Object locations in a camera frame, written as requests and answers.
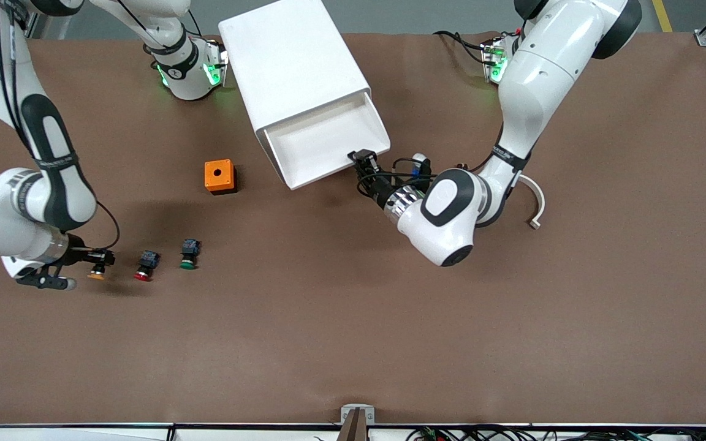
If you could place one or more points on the orange button enclosure box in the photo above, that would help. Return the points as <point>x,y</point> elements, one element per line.
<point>218,174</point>

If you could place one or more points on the green push button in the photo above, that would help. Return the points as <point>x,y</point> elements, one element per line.
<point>189,255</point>

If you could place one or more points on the white curved bracket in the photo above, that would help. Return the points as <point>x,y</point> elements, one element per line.
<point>540,202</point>

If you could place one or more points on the yellow push button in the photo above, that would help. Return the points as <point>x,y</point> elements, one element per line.
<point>96,275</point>

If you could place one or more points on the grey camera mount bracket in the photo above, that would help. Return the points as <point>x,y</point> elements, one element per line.
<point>357,416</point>

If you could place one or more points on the brown table cover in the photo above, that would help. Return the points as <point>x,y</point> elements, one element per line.
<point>353,306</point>

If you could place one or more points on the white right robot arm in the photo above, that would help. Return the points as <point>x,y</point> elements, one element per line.
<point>16,202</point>

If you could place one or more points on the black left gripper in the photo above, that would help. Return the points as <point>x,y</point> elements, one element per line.
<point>379,187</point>

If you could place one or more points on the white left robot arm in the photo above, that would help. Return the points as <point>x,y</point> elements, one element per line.
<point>537,79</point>

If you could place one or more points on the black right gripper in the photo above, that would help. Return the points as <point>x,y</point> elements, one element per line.
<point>81,255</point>

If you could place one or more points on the red push button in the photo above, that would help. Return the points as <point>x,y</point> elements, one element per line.
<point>145,267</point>

